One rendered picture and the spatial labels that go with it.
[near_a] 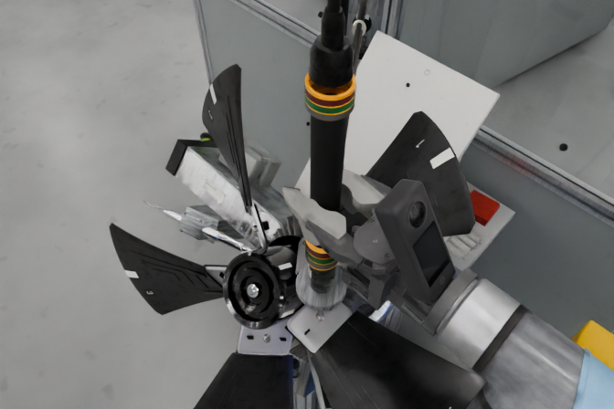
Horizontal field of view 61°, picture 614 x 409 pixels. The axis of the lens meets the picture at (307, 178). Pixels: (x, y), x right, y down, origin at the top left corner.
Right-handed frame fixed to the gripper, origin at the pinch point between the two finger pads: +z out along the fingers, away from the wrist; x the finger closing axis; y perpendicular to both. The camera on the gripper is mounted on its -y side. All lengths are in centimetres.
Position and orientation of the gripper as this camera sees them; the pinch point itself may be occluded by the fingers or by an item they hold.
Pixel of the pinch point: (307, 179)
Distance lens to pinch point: 57.1
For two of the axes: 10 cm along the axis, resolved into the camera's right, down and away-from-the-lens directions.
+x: 6.9, -5.6, 4.6
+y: 0.0, 6.3, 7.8
